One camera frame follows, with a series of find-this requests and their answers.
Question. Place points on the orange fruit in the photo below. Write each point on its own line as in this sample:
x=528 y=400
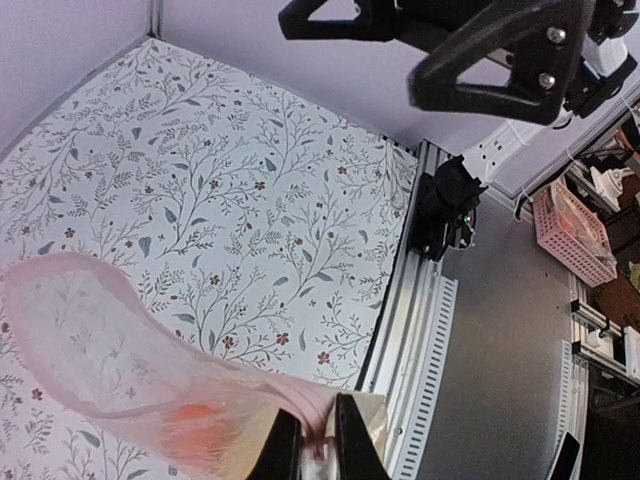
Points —
x=196 y=436

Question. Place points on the left aluminium frame post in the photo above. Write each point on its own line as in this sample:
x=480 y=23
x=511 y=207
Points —
x=155 y=18

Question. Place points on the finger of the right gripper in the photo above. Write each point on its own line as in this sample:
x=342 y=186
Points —
x=513 y=59
x=374 y=22

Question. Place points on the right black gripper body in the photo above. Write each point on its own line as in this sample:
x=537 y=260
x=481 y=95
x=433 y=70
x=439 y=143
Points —
x=605 y=62

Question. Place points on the clear zip top bag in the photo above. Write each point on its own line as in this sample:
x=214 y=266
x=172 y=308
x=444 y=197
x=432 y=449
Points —
x=93 y=346

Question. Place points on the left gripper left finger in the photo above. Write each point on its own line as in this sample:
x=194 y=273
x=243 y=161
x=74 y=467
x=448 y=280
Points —
x=280 y=457

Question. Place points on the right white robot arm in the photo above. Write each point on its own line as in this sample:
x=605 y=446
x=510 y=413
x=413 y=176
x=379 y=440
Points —
x=448 y=198

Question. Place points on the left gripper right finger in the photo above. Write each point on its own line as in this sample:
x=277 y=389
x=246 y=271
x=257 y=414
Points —
x=356 y=456

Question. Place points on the front aluminium rail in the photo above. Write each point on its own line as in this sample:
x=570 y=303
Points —
x=406 y=358

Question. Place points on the pink perforated background basket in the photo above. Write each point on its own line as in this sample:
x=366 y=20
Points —
x=573 y=235

